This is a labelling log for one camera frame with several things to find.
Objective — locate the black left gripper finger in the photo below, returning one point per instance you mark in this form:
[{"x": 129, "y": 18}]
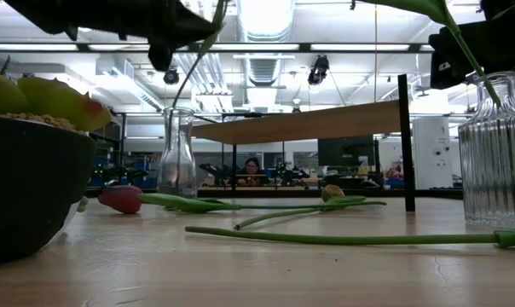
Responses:
[{"x": 189, "y": 25}]

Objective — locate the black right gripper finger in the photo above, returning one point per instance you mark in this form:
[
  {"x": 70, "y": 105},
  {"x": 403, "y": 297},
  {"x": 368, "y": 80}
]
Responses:
[{"x": 445, "y": 55}]

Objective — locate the blackish purple artificial tulip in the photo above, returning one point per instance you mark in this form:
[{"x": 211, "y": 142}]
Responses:
[{"x": 462, "y": 42}]

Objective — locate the ribbed clear glass vase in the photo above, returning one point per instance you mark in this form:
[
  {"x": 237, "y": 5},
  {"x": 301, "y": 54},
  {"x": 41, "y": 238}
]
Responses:
[{"x": 496, "y": 170}]

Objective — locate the smooth clear glass vase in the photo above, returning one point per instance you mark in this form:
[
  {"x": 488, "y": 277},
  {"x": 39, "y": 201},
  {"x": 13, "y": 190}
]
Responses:
[{"x": 176, "y": 170}]

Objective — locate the yellow artificial tulip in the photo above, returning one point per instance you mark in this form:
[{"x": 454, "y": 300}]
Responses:
[{"x": 332, "y": 192}]

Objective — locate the maroon artificial tulip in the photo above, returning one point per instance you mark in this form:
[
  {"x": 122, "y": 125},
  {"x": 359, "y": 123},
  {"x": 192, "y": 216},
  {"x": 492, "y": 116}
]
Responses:
[{"x": 121, "y": 199}]

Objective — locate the red artificial tulip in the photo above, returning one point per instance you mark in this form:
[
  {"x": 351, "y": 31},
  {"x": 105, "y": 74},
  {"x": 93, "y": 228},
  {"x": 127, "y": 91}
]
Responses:
[{"x": 325, "y": 239}]

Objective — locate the black background robot arm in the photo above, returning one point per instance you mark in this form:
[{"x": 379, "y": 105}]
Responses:
[
  {"x": 291, "y": 174},
  {"x": 117, "y": 175},
  {"x": 215, "y": 172}
]

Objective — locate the wooden shelf with black legs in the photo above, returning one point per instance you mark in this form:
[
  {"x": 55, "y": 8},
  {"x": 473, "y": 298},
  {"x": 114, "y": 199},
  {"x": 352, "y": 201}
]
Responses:
[{"x": 304, "y": 125}]

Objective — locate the white cabinet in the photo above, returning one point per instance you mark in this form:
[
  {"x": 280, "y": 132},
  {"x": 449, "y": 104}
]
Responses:
[{"x": 432, "y": 153}]

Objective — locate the black background monitor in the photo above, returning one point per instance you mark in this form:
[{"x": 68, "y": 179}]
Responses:
[{"x": 345, "y": 151}]

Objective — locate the person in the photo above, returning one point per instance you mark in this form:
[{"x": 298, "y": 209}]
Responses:
[{"x": 252, "y": 164}]

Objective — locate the succulent in black pot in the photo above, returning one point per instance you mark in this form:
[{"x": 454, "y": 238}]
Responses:
[{"x": 27, "y": 183}]

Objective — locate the round black ceiling camera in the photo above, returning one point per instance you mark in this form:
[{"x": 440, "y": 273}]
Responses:
[{"x": 171, "y": 77}]

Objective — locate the black overhead camera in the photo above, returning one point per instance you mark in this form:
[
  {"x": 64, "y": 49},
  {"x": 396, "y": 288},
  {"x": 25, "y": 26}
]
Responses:
[{"x": 318, "y": 69}]

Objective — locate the black aluminium rig frame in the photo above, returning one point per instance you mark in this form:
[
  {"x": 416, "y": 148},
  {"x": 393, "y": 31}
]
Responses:
[{"x": 283, "y": 193}]

